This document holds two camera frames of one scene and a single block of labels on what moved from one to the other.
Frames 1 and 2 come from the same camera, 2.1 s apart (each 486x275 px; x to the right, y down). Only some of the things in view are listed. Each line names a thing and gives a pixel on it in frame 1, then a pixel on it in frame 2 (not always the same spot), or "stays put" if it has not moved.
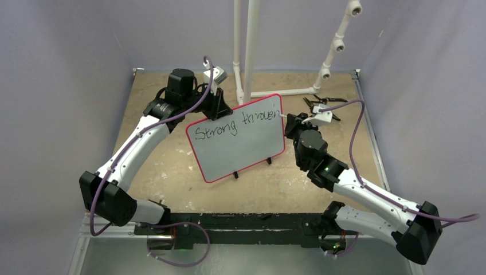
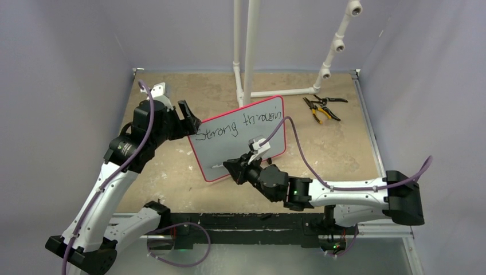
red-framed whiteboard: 238,141 stays put
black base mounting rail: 186,230 stays put
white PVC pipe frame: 244,96 stays put
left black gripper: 223,109 to 185,126
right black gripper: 297,121 to 239,168
